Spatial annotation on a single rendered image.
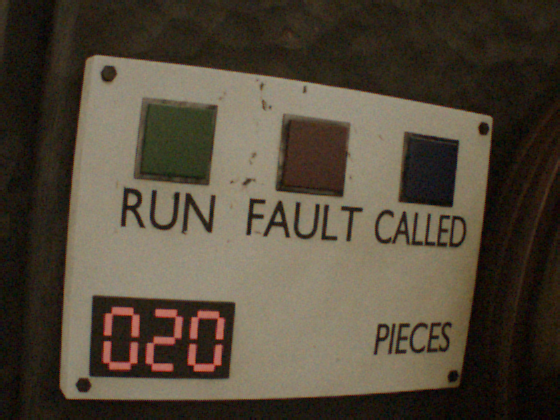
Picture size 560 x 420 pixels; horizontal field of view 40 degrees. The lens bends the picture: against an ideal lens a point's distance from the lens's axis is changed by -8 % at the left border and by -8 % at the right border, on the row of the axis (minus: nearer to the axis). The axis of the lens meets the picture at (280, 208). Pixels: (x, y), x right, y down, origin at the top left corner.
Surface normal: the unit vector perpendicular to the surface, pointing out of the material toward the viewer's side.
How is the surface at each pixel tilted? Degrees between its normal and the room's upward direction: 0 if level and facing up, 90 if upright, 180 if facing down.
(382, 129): 90
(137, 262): 90
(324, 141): 90
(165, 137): 90
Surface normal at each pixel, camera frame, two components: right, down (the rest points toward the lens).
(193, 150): 0.43, 0.09
